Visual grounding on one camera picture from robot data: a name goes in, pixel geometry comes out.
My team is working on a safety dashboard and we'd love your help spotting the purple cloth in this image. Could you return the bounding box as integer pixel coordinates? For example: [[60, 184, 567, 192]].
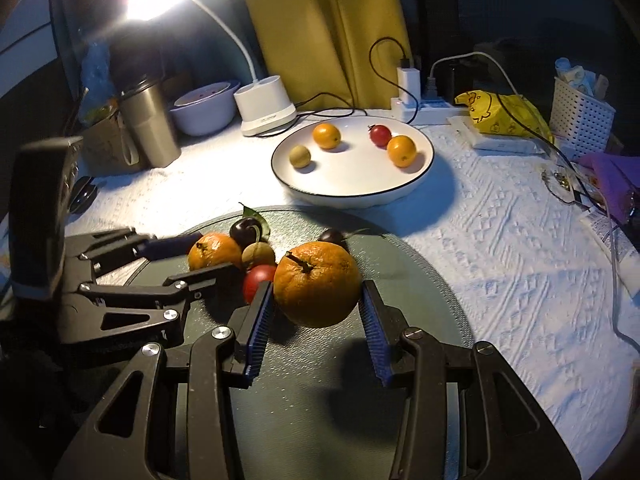
[[578, 153, 640, 224]]

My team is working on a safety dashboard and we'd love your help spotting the yellow curtain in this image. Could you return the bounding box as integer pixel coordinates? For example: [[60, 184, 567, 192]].
[[245, 0, 410, 110]]

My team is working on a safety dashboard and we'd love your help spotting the green leaf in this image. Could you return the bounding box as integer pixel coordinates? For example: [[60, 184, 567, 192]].
[[241, 203, 271, 240]]

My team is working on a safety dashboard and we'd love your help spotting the white charger plug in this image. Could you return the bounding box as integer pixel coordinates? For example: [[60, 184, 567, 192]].
[[397, 67, 421, 107]]

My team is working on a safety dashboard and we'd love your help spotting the brown longan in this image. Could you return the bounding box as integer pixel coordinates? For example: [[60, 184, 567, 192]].
[[241, 242, 276, 271]]

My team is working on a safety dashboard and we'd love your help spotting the dark purple cherry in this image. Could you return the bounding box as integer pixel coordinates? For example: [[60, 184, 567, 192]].
[[229, 217, 262, 250]]

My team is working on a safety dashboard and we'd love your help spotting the oval orange kumquat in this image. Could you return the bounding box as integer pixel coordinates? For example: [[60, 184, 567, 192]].
[[386, 136, 418, 168]]

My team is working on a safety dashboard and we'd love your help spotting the plastic bag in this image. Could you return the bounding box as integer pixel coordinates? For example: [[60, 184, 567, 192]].
[[78, 42, 116, 128]]

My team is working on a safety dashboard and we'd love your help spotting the white desk lamp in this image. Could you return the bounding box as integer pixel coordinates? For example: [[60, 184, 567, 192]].
[[124, 0, 298, 137]]

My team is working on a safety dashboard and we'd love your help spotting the orange mandarin without stem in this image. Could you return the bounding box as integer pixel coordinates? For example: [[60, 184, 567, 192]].
[[188, 232, 242, 271]]

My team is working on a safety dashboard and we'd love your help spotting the small red cherry tomato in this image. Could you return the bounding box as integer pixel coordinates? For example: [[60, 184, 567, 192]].
[[369, 124, 393, 148]]

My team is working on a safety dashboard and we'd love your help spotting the white perforated basket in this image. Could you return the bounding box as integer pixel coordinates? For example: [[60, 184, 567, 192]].
[[549, 78, 615, 162]]

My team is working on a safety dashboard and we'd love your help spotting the round grey placemat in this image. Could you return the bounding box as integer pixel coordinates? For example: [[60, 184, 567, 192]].
[[230, 206, 474, 479]]

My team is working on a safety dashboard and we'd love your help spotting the orange mandarin with stem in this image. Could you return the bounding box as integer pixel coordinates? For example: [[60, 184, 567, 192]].
[[272, 242, 362, 328]]

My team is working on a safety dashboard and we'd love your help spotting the large red tomato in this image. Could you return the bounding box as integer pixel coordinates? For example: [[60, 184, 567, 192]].
[[242, 264, 277, 304]]

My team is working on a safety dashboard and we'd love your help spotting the yellow duck bag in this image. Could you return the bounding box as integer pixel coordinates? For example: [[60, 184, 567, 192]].
[[454, 90, 553, 141]]

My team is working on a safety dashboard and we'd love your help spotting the white power strip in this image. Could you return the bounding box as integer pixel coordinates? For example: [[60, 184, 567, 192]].
[[390, 98, 469, 127]]

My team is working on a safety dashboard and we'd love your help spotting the lavender bowl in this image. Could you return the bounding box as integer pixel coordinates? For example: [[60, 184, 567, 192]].
[[169, 80, 241, 136]]

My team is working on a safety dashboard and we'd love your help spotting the white ceramic plate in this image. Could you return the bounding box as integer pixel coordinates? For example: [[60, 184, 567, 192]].
[[271, 116, 435, 209]]

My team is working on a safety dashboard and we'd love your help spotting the green-brown longan front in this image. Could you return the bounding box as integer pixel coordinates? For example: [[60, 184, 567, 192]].
[[288, 145, 311, 169]]

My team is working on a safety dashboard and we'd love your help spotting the round orange kumquat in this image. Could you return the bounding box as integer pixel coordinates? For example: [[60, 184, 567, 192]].
[[312, 122, 342, 150]]

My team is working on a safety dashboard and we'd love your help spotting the steel tumbler cup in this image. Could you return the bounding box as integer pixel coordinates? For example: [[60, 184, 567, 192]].
[[119, 79, 181, 168]]

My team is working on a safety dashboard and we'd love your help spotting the black charger cable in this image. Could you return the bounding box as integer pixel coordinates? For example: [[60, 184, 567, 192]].
[[259, 36, 421, 139]]

